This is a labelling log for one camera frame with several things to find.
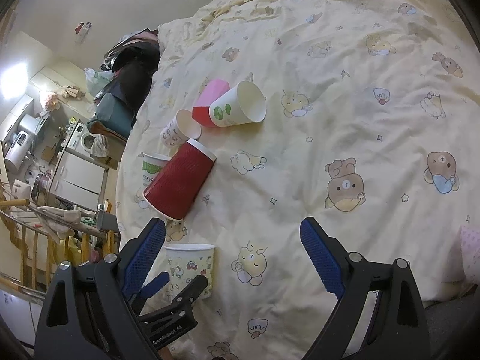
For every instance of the yellow cartoon bear duvet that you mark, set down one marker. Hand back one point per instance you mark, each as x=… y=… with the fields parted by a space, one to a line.
x=372 y=128

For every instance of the pink red faceted cup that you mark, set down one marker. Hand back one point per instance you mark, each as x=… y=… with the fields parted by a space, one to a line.
x=212 y=91

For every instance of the small patterned white cup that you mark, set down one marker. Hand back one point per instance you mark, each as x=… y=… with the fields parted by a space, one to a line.
x=180 y=129

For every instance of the yellow wooden rack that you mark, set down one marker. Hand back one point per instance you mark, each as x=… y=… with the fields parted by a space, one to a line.
x=44 y=236

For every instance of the white washing machine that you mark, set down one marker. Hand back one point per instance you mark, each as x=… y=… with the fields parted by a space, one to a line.
x=81 y=140

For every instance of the green teal cushion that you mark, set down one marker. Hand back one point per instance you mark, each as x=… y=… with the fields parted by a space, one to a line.
x=112 y=118

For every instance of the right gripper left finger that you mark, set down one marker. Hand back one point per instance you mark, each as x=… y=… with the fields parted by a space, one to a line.
x=92 y=311

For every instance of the white plastic bag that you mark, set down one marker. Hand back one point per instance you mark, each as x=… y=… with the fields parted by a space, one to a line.
x=97 y=80

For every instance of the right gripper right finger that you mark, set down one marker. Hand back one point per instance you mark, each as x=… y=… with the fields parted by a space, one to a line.
x=397 y=328

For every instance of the green label white cup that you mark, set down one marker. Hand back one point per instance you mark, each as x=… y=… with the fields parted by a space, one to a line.
x=152 y=165

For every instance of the wall hook decoration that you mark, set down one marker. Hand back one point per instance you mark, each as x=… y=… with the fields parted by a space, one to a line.
x=81 y=31

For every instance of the green tree white cup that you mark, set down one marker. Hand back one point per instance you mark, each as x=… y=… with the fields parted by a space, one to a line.
x=243 y=104

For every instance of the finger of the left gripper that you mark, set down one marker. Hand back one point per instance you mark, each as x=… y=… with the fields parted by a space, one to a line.
x=155 y=285
x=192 y=291

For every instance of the cartoon print paper cup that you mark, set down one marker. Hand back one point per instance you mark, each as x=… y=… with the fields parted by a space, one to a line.
x=186 y=261

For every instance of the white kitchen cabinet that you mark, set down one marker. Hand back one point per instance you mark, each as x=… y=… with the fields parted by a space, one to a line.
x=78 y=181

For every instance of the pink patterned pillow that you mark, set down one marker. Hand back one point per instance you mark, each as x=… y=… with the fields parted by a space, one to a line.
x=470 y=253

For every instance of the large red paper cup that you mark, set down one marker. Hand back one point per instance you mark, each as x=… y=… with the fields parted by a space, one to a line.
x=174 y=189

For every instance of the dark clothes pile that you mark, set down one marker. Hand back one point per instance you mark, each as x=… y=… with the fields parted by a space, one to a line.
x=133 y=61

